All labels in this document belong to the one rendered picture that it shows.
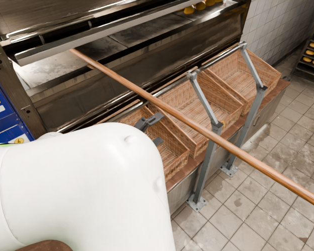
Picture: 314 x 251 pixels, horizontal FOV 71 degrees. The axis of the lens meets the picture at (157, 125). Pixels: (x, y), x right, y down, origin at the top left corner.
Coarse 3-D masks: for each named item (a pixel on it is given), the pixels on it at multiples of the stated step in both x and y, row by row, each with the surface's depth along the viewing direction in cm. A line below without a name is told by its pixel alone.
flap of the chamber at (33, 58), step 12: (168, 0) 125; (192, 0) 118; (132, 12) 113; (156, 12) 105; (168, 12) 110; (96, 24) 102; (120, 24) 96; (132, 24) 99; (60, 36) 94; (96, 36) 90; (12, 48) 89; (24, 48) 86; (60, 48) 83; (12, 60) 83; (24, 60) 77; (36, 60) 79
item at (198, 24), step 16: (208, 16) 164; (224, 16) 172; (176, 32) 146; (128, 48) 131; (144, 48) 132; (112, 64) 122; (64, 80) 109; (80, 80) 114; (32, 96) 101; (48, 96) 106
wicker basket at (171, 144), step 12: (144, 108) 149; (132, 120) 152; (144, 132) 163; (156, 132) 154; (168, 132) 142; (168, 144) 150; (180, 144) 139; (168, 156) 149; (180, 156) 132; (168, 168) 128; (180, 168) 143
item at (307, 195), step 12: (72, 48) 125; (108, 72) 109; (132, 84) 102; (144, 96) 98; (168, 108) 91; (180, 120) 88; (192, 120) 86; (204, 132) 83; (228, 144) 78; (240, 156) 76; (252, 156) 75; (264, 168) 72; (276, 180) 70; (288, 180) 68; (300, 192) 66; (312, 204) 66
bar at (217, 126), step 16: (240, 48) 136; (208, 64) 120; (176, 80) 110; (192, 80) 116; (256, 80) 142; (256, 96) 147; (128, 112) 95; (208, 112) 119; (256, 112) 157; (208, 144) 132; (240, 144) 181; (208, 160) 141; (192, 208) 184
